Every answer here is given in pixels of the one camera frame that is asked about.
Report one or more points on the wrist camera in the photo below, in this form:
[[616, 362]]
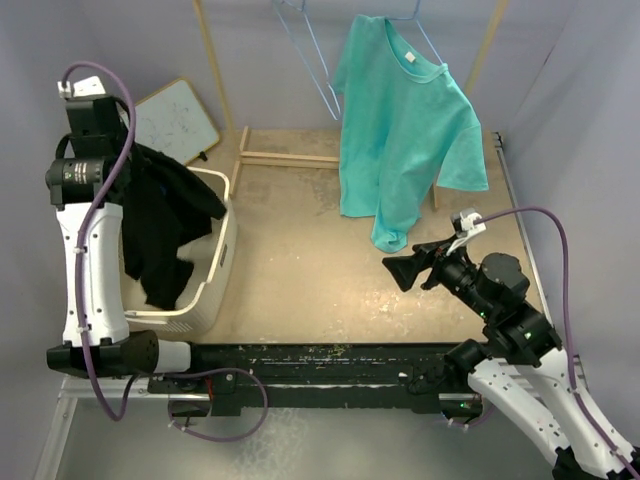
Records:
[[467, 226], [90, 86]]

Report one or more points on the small whiteboard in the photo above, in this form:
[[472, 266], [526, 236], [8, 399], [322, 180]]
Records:
[[173, 121]]

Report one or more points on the wooden clothes rack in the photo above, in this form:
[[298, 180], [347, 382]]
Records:
[[243, 156]]

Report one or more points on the blue wire hanger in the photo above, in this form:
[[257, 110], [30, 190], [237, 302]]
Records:
[[295, 19], [414, 17]]

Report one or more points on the cream laundry basket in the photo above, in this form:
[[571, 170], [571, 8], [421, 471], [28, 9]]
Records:
[[198, 306]]

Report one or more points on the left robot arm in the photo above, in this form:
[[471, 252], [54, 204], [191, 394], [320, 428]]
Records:
[[86, 183]]

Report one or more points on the black t shirt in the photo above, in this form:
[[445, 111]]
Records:
[[165, 207]]

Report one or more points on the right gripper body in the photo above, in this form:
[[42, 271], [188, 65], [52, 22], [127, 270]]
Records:
[[450, 270]]

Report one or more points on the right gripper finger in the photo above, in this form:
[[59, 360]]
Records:
[[404, 269], [434, 248]]

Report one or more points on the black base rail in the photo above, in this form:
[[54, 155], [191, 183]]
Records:
[[409, 376]]

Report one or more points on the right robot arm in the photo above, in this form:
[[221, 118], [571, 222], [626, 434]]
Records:
[[524, 369]]

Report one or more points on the teal t shirt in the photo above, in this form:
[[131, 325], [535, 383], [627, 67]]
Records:
[[406, 126]]

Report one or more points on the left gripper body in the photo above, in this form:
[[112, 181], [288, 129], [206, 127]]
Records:
[[122, 141]]

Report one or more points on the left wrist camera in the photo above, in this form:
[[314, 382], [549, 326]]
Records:
[[90, 86]]

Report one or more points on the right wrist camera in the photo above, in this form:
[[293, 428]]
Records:
[[467, 226]]

